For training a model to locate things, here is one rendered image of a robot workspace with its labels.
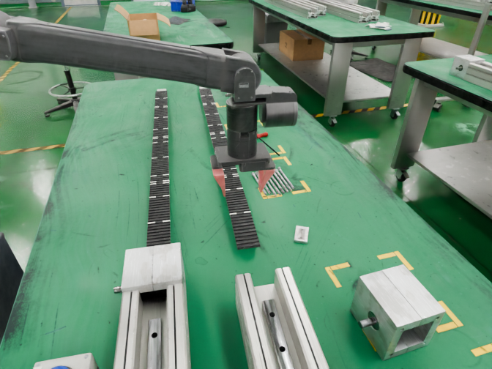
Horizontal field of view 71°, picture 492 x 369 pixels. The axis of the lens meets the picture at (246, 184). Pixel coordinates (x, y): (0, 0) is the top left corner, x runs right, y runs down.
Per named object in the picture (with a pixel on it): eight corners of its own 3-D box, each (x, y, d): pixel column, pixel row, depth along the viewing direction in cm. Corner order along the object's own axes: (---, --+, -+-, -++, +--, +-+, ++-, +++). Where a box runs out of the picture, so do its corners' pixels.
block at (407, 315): (337, 313, 63) (346, 279, 58) (390, 298, 66) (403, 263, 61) (370, 365, 55) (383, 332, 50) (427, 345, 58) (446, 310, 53)
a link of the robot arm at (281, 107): (228, 56, 62) (233, 68, 54) (291, 53, 63) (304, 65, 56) (230, 118, 68) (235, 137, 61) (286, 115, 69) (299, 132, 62)
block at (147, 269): (122, 285, 69) (112, 251, 63) (185, 275, 70) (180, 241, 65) (117, 325, 61) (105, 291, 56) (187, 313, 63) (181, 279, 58)
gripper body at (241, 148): (271, 165, 67) (272, 131, 62) (218, 170, 65) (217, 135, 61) (263, 149, 72) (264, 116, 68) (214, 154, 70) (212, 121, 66)
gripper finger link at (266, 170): (274, 199, 71) (276, 159, 66) (240, 203, 70) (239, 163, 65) (266, 181, 77) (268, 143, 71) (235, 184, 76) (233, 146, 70)
